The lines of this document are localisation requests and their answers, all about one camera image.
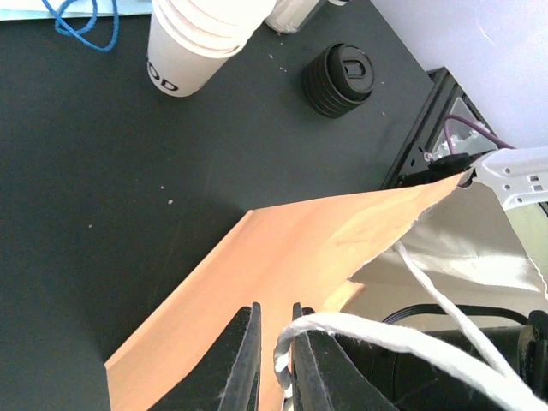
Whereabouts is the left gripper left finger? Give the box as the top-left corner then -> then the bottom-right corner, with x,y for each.
152,302 -> 261,411

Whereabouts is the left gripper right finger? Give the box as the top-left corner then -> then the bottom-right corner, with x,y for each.
290,302 -> 399,411

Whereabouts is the single black paper cup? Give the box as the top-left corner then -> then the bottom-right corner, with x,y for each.
337,304 -> 547,410

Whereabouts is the orange paper bag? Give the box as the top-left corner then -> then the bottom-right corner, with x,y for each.
104,169 -> 548,411

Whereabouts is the right black lid stack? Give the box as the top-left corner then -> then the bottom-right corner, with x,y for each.
301,43 -> 375,119

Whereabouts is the white paper cup stack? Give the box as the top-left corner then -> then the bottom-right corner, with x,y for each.
146,0 -> 276,98

